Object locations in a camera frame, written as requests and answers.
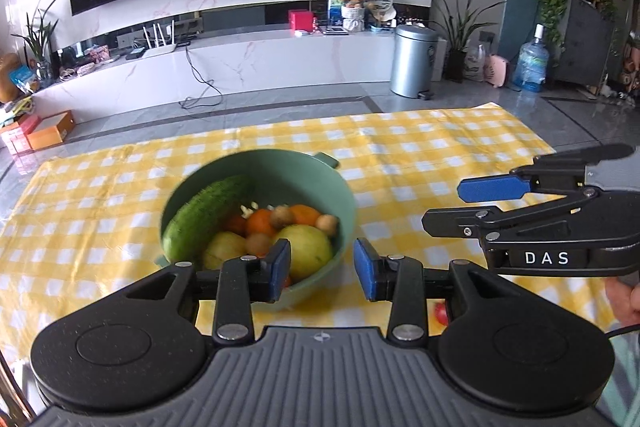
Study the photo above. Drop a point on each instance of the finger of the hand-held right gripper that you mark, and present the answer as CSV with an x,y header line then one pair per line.
x,y
450,223
490,189

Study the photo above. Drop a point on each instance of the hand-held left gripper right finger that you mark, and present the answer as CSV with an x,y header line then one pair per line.
x,y
365,269

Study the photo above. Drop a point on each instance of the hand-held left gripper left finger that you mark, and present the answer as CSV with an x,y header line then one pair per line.
x,y
280,269

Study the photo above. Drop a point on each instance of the orange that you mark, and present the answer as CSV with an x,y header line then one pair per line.
x,y
305,214
260,223

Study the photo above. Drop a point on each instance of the green colander bowl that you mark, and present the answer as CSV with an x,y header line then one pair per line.
x,y
300,177

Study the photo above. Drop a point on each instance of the person's right hand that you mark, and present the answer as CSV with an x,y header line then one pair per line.
x,y
622,302

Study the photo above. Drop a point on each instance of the yellow-green apple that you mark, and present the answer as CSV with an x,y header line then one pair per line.
x,y
305,249

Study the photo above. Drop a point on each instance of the brown round fruit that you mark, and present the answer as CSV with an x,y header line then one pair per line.
x,y
257,244
281,215
327,223

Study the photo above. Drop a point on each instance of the small yellow pear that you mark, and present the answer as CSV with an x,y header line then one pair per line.
x,y
225,249

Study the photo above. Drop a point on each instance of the yellow checked tablecloth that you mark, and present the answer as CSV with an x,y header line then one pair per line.
x,y
425,147

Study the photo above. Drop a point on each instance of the small red fruit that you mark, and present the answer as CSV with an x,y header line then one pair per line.
x,y
441,313

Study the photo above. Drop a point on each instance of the green cucumber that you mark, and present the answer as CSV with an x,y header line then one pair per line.
x,y
205,217

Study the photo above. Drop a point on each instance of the white bag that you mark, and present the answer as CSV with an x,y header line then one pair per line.
x,y
475,62

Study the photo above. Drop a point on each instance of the blue water bottle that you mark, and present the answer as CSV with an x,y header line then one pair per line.
x,y
532,62

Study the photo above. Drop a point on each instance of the green striped clothing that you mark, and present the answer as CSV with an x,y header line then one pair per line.
x,y
625,382

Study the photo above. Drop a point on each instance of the silver trash can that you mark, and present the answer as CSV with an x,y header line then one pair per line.
x,y
412,62

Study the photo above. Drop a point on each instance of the potted long-leaf plant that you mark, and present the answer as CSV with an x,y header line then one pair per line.
x,y
456,37

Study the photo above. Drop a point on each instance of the grey cabinet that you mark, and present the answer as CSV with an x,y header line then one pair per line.
x,y
582,42

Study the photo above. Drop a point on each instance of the white decorative plate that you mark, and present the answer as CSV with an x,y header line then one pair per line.
x,y
380,2

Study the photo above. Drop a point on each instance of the blue green picture card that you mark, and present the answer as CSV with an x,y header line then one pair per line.
x,y
336,4

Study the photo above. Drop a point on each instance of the white router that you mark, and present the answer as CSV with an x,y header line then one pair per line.
x,y
160,51

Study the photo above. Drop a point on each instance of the red box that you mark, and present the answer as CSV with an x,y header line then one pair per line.
x,y
300,19

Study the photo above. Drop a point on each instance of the orange cardboard box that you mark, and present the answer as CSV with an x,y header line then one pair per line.
x,y
50,129

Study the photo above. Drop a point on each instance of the pink cardboard box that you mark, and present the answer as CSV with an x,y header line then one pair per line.
x,y
20,134

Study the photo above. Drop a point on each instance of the blue snack bag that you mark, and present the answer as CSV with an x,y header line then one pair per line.
x,y
22,79

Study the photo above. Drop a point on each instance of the green plant in glass vase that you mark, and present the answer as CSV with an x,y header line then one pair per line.
x,y
40,37

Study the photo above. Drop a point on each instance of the golden vase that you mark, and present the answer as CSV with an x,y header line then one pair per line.
x,y
6,77

